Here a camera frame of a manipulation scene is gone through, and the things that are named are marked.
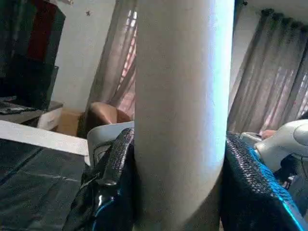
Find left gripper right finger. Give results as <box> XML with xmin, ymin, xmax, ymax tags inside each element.
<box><xmin>220</xmin><ymin>131</ymin><xmax>306</xmax><ymax>231</ymax></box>

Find brown armchair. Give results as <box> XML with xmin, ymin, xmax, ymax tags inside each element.
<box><xmin>78</xmin><ymin>102</ymin><xmax>135</xmax><ymax>139</ymax></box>

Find white plastic table leg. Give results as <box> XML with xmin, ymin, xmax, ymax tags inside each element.
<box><xmin>133</xmin><ymin>0</ymin><xmax>235</xmax><ymax>231</ymax></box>

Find grey curtain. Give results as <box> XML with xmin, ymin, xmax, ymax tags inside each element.
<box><xmin>227</xmin><ymin>8</ymin><xmax>308</xmax><ymax>135</ymax></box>
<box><xmin>88</xmin><ymin>0</ymin><xmax>139</xmax><ymax>116</ymax></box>

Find white drawer unit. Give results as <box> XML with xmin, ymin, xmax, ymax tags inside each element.
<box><xmin>37</xmin><ymin>108</ymin><xmax>64</xmax><ymax>132</ymax></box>

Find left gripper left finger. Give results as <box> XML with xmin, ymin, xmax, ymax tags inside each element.
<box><xmin>64</xmin><ymin>127</ymin><xmax>140</xmax><ymax>231</ymax></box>

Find black work mat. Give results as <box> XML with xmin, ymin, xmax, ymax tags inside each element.
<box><xmin>0</xmin><ymin>138</ymin><xmax>91</xmax><ymax>231</ymax></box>

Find black cabinet with red panel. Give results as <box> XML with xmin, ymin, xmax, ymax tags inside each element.
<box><xmin>0</xmin><ymin>0</ymin><xmax>67</xmax><ymax>110</ymax></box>

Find white flat panel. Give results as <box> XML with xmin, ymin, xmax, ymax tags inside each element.
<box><xmin>0</xmin><ymin>119</ymin><xmax>91</xmax><ymax>167</ymax></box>

